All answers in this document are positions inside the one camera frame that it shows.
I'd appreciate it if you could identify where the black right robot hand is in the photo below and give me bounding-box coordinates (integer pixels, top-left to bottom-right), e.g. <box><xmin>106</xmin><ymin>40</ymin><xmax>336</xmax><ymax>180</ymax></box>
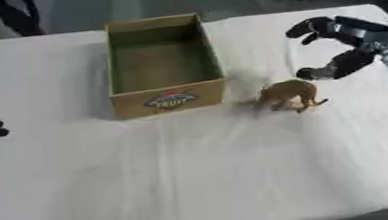
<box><xmin>282</xmin><ymin>10</ymin><xmax>388</xmax><ymax>85</ymax></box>

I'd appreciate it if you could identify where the tan cardboard box green inside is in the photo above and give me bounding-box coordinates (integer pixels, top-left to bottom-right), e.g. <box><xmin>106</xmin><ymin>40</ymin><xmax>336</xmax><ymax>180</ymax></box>
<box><xmin>100</xmin><ymin>10</ymin><xmax>231</xmax><ymax>121</ymax></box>

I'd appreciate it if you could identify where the brown toy animal figure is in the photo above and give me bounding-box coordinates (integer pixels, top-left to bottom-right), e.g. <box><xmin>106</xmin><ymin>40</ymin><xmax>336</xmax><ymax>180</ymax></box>
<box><xmin>251</xmin><ymin>75</ymin><xmax>332</xmax><ymax>119</ymax></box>

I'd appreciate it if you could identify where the black tripod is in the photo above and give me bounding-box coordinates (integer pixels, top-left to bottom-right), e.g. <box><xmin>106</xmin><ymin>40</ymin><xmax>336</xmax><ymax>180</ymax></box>
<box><xmin>0</xmin><ymin>0</ymin><xmax>49</xmax><ymax>40</ymax></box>

